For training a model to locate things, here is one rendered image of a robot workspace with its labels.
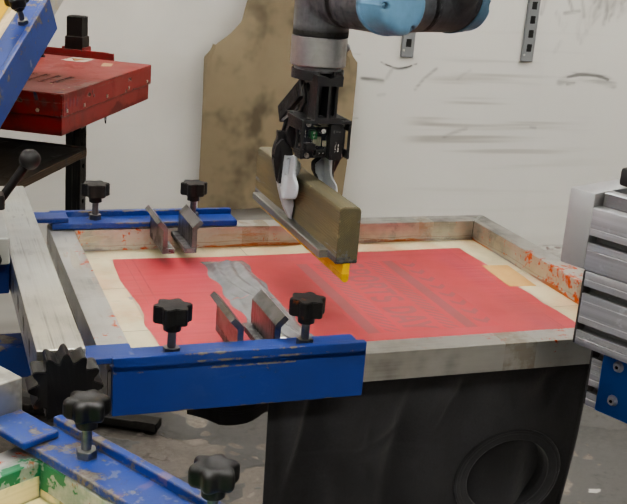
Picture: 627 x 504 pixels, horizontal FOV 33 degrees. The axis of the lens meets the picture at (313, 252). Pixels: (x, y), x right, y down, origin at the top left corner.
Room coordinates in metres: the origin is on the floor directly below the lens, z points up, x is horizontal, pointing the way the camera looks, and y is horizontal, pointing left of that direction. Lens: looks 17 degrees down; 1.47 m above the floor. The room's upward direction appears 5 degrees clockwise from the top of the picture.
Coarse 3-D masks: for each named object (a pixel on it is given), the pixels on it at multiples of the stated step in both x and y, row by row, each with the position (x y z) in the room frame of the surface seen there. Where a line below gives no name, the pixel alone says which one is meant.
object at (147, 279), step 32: (256, 256) 1.63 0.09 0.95; (288, 256) 1.65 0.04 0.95; (384, 256) 1.69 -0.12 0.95; (416, 256) 1.70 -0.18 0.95; (448, 256) 1.72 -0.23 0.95; (128, 288) 1.43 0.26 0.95; (160, 288) 1.44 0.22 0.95; (192, 288) 1.45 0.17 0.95; (288, 288) 1.49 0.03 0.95; (480, 288) 1.56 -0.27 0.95
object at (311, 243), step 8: (256, 192) 1.57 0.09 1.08; (256, 200) 1.55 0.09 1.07; (264, 200) 1.53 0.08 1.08; (264, 208) 1.52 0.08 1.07; (272, 208) 1.49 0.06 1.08; (280, 216) 1.45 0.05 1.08; (288, 224) 1.41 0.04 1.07; (296, 224) 1.41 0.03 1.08; (296, 232) 1.38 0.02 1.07; (304, 232) 1.37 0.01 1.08; (304, 240) 1.35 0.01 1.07; (312, 240) 1.34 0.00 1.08; (312, 248) 1.32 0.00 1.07; (320, 248) 1.31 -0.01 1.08; (320, 256) 1.30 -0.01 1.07
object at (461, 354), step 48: (48, 240) 1.58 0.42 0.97; (96, 240) 1.59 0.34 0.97; (144, 240) 1.62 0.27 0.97; (240, 240) 1.68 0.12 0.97; (288, 240) 1.71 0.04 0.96; (384, 240) 1.78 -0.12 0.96; (480, 240) 1.81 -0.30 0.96; (96, 288) 1.32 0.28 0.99; (576, 288) 1.53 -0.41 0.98; (96, 336) 1.16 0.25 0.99; (480, 336) 1.26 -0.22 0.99; (528, 336) 1.27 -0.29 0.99
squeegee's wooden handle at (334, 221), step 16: (256, 176) 1.60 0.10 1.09; (272, 176) 1.53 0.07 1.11; (304, 176) 1.43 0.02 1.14; (272, 192) 1.53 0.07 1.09; (304, 192) 1.40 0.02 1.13; (320, 192) 1.35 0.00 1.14; (336, 192) 1.35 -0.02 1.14; (304, 208) 1.39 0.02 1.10; (320, 208) 1.34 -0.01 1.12; (336, 208) 1.29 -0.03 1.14; (352, 208) 1.28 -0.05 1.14; (304, 224) 1.39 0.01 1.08; (320, 224) 1.33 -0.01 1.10; (336, 224) 1.28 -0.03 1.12; (352, 224) 1.28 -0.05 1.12; (320, 240) 1.33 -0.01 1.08; (336, 240) 1.28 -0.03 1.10; (352, 240) 1.28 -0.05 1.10; (336, 256) 1.28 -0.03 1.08; (352, 256) 1.28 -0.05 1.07
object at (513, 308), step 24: (504, 288) 1.57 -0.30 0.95; (144, 312) 1.34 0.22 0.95; (192, 312) 1.35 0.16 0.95; (240, 312) 1.37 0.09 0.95; (336, 312) 1.40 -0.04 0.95; (504, 312) 1.46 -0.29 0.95; (528, 312) 1.46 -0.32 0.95; (552, 312) 1.47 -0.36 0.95; (192, 336) 1.27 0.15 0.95; (216, 336) 1.27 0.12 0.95; (360, 336) 1.31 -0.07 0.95; (384, 336) 1.32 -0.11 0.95; (408, 336) 1.33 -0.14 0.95; (432, 336) 1.34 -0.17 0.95
